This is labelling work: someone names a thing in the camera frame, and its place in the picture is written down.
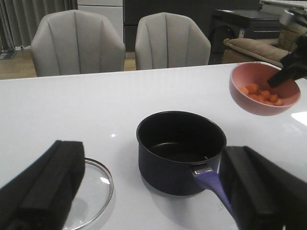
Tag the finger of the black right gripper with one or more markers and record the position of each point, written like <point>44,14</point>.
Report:
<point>294,64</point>

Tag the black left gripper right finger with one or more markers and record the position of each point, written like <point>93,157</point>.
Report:
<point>262,195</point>

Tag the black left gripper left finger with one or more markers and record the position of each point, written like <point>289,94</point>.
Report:
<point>40,197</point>

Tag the orange ham slices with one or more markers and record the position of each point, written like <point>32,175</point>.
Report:
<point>254,92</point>

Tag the pink bowl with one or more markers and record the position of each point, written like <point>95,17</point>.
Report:
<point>259,72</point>

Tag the glass lid blue knob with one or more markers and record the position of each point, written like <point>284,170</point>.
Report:
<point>93,203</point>

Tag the dark blue saucepan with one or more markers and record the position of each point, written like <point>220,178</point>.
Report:
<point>180,153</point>

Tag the beige cushion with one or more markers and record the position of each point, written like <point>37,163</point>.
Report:
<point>240,50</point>

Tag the dark appliance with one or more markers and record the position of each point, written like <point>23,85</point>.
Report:
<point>241,24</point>

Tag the right grey chair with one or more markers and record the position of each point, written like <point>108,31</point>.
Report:
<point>167,40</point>

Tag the grey chair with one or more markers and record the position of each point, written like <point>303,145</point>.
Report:
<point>76,42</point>
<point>167,40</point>

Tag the left grey chair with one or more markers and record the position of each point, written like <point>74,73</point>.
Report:
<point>76,42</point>

